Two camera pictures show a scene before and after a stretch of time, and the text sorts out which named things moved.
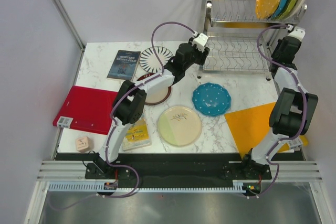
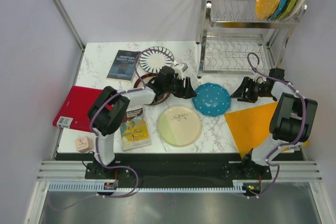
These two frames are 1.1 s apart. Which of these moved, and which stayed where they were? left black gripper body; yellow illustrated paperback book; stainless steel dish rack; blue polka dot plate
Moved: left black gripper body
Stayed: yellow illustrated paperback book; blue polka dot plate; stainless steel dish rack
